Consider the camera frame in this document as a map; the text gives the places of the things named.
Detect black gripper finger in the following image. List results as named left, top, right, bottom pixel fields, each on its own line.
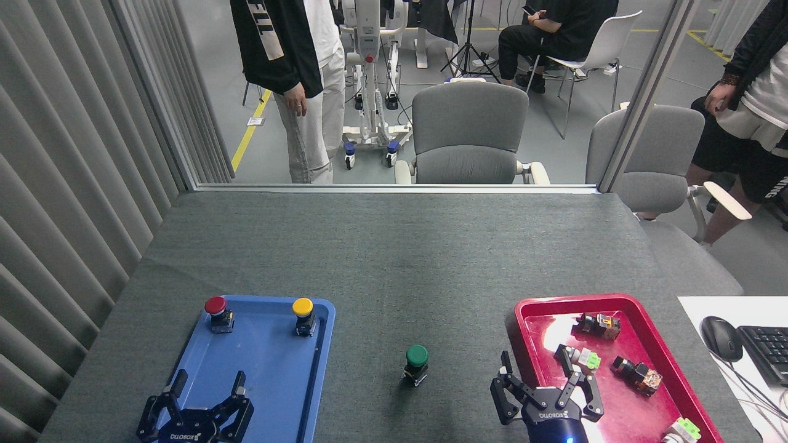
left=137, top=369, right=188, bottom=441
left=490, top=351, right=536, bottom=425
left=209, top=371, right=254, bottom=441
left=556, top=356, right=604, bottom=423

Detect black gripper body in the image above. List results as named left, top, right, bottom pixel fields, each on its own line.
left=522, top=389, right=589, bottom=443
left=148, top=407, right=222, bottom=443

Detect green push button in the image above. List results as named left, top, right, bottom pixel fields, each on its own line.
left=403, top=345, right=430, bottom=387

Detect red push button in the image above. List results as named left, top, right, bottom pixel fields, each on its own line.
left=204, top=296, right=235, bottom=334

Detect yellow push button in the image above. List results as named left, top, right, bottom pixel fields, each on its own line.
left=291, top=297, right=318, bottom=337

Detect person's right hand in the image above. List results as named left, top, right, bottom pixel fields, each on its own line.
left=284, top=83, right=307, bottom=116

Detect person's hand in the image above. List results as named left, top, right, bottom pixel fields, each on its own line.
left=705, top=83, right=738, bottom=113

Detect blue plastic tray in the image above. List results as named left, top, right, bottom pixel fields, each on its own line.
left=145, top=294, right=337, bottom=443

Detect red plastic tray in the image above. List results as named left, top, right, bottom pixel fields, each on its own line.
left=514, top=293, right=724, bottom=443

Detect white desk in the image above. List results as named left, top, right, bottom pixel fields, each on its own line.
left=677, top=295, right=788, bottom=443

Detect black computer mouse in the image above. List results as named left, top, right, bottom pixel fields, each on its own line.
left=700, top=316, right=744, bottom=362

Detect black keyboard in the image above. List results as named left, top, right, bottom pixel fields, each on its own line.
left=736, top=325, right=788, bottom=387

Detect grey vertical blind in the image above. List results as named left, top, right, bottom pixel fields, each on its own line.
left=0, top=0, right=235, bottom=443

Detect grey office chair white armrests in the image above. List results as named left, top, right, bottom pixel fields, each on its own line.
left=585, top=103, right=753, bottom=244
left=394, top=79, right=550, bottom=185

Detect person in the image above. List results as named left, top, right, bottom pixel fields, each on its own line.
left=497, top=0, right=619, bottom=93
left=229, top=0, right=347, bottom=184
left=686, top=0, right=788, bottom=247

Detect white plastic chair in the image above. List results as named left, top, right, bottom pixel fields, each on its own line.
left=545, top=9, right=644, bottom=139

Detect black tripod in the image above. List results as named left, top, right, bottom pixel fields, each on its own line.
left=440, top=0, right=502, bottom=84

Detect white stand on wheels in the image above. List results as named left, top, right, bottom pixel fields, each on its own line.
left=339, top=0, right=413, bottom=170

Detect grey switch with green cap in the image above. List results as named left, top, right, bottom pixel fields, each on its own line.
left=553, top=343, right=601, bottom=376

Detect black switch with brown block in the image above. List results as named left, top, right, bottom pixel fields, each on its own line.
left=611, top=356, right=664, bottom=396

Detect black switch with orange face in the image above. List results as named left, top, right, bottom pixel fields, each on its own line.
left=576, top=312, right=621, bottom=341

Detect white switch with green lever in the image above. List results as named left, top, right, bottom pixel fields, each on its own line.
left=662, top=417, right=702, bottom=443

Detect mouse cable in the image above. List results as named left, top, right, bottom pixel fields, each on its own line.
left=714, top=357, right=788, bottom=431

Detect silver rail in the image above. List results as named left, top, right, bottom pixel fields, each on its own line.
left=196, top=183, right=599, bottom=195

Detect silver post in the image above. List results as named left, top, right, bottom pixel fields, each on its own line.
left=108, top=0, right=201, bottom=191
left=597, top=0, right=702, bottom=193

